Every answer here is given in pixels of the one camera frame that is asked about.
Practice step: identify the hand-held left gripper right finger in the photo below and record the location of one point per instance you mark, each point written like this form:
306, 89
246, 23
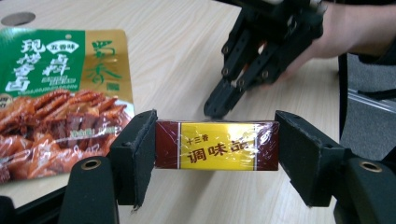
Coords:
306, 155

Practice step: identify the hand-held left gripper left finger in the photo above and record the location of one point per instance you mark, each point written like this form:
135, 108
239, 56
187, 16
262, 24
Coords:
135, 155

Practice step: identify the small red and yellow box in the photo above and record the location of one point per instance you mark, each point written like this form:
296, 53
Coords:
218, 145

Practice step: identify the black metal stand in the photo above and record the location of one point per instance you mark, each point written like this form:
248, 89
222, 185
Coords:
343, 93

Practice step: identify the green and gold snack packet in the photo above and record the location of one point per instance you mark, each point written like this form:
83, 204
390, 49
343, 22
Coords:
59, 105

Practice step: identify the aluminium floor rail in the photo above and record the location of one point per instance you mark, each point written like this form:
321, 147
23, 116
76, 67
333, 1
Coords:
372, 101

